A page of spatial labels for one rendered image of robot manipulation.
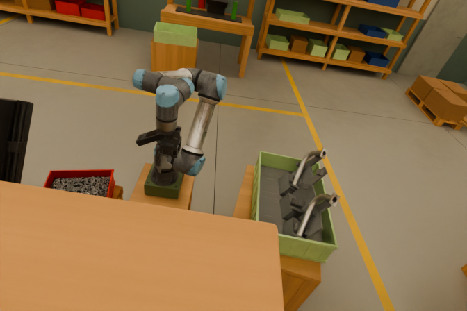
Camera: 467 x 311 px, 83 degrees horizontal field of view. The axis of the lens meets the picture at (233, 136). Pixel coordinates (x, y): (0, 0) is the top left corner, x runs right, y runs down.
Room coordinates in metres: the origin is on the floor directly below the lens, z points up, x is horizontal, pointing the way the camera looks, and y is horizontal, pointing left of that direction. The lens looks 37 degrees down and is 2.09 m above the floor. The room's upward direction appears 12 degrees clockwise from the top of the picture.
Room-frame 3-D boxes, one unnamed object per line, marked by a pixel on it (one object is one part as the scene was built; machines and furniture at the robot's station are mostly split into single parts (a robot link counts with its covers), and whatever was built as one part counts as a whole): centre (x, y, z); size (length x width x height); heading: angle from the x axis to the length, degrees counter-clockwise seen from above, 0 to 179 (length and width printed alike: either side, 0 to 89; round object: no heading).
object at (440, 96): (4.91, -3.79, 0.22); 1.20 x 0.81 x 0.44; 4
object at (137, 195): (1.01, 0.33, 0.83); 0.32 x 0.32 x 0.04; 5
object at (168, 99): (0.75, 0.24, 1.59); 0.09 x 0.08 x 0.11; 170
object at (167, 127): (0.75, 0.24, 1.51); 0.08 x 0.08 x 0.05
